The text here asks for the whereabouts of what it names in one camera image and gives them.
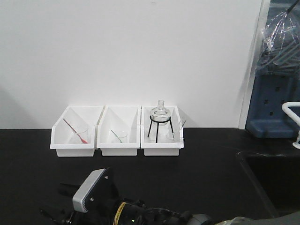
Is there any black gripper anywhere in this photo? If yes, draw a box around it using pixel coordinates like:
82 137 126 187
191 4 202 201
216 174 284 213
39 168 150 225

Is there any red tipped pipette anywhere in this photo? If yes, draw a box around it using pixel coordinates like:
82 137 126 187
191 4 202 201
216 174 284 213
63 119 88 143

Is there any small beaker in left bin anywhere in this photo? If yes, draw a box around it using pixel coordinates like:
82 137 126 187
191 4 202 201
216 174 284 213
74 129 90 144

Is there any small beaker in bin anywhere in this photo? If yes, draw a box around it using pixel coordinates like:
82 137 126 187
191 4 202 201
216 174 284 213
74 129 90 144
117 132 128 143

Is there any left white storage bin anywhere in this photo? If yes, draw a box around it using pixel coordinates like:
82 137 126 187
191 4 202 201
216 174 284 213
50 105 105 157

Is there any white storage bin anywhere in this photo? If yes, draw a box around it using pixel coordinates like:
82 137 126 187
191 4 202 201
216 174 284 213
97 105 141 156
140 105 184 156
50 105 105 157

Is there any small beaker in middle bin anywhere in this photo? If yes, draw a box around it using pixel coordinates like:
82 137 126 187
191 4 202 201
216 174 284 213
117 132 128 143

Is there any middle white storage bin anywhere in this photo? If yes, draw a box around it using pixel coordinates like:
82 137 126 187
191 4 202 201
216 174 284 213
97 105 141 156

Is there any right white storage bin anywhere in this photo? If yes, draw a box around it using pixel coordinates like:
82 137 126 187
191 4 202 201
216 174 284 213
140 105 184 156

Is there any round glass flask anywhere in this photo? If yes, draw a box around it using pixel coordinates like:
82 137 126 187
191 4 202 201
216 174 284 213
150 100 171 122

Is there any black lab sink basin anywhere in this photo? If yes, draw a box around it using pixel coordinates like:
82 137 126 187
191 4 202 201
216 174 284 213
237 151 300 218

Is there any grey-blue pegboard drying rack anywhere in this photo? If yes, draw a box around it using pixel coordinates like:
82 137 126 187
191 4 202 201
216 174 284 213
246 0 300 139

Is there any clear bag of pegs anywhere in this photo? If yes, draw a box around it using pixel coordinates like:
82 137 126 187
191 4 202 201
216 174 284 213
256 0 300 76

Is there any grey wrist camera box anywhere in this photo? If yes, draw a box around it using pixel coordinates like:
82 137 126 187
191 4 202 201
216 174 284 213
72 169 106 213

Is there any black wire tripod stand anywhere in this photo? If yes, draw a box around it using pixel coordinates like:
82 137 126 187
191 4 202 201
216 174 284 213
147 115 174 143

